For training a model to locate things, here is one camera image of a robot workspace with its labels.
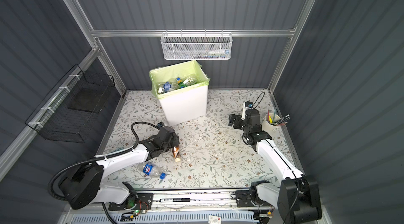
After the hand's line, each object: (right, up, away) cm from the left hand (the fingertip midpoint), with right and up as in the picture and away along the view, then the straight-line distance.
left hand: (177, 138), depth 88 cm
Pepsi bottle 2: (-13, -14, -10) cm, 21 cm away
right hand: (+35, +12, -3) cm, 37 cm away
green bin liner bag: (+1, +40, +6) cm, 41 cm away
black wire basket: (-48, +16, -16) cm, 53 cm away
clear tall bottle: (+7, +34, +10) cm, 36 cm away
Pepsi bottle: (-6, +29, 0) cm, 30 cm away
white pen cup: (+53, +8, 0) cm, 54 cm away
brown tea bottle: (0, -7, -6) cm, 9 cm away
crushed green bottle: (+1, +32, +5) cm, 33 cm away
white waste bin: (+5, +19, -5) cm, 21 cm away
